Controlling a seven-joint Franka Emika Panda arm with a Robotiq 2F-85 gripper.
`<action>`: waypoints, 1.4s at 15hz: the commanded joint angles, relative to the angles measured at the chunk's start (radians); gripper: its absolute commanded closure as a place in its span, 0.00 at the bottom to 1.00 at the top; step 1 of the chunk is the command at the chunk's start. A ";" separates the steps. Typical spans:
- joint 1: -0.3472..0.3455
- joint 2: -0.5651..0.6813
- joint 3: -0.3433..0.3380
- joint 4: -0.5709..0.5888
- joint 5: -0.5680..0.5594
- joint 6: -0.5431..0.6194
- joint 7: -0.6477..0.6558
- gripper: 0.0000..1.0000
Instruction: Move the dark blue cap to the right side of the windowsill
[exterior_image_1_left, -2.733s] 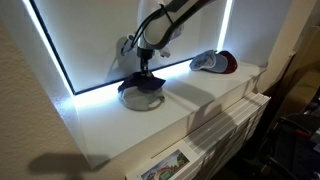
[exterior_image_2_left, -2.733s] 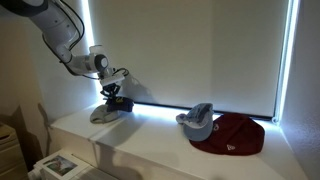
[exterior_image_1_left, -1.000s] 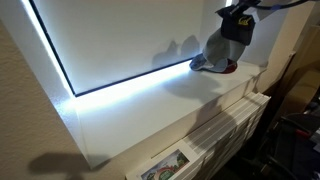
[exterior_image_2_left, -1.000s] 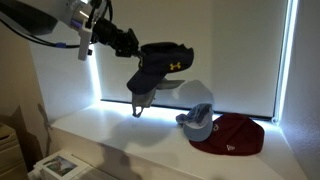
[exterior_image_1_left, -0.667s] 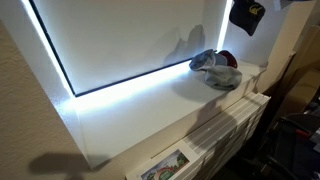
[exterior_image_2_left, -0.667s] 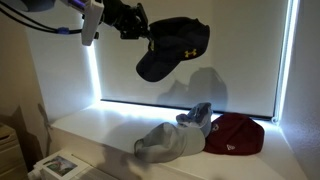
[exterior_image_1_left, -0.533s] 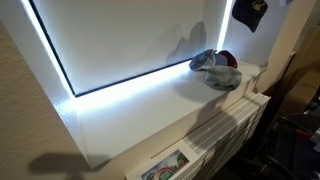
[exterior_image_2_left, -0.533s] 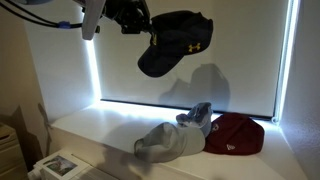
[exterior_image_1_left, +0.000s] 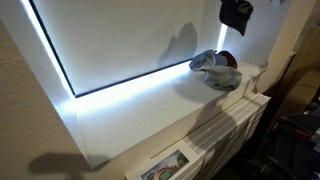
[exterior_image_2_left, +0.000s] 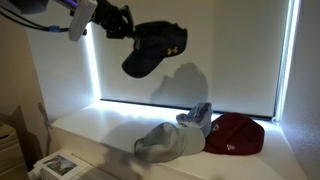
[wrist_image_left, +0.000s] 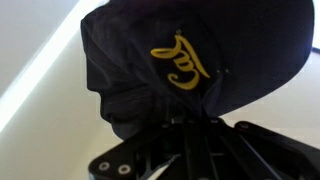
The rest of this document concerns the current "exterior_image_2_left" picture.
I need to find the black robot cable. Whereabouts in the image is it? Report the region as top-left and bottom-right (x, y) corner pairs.
(0, 9), (88, 37)

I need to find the grey cap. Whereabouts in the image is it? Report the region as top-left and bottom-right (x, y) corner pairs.
(133, 121), (207, 164)

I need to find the white window roller blind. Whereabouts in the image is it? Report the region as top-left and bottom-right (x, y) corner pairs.
(87, 0), (292, 120)

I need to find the light blue cap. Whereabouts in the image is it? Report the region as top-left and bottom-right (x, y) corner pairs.
(175, 101), (214, 138)

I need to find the dark blue cap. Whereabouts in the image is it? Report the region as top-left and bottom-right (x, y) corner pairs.
(121, 20), (189, 80)

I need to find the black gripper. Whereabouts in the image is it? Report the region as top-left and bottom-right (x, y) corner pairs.
(90, 0), (137, 41)

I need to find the brown cardboard box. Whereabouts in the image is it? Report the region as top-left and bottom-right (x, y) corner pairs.
(0, 121), (30, 180)

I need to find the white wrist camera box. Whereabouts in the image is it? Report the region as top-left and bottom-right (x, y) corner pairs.
(67, 0), (99, 43)

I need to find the maroon cap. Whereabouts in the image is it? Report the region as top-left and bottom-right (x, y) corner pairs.
(202, 112), (266, 157)

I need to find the white framed picture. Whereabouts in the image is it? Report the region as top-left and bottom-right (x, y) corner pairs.
(32, 150), (92, 180)

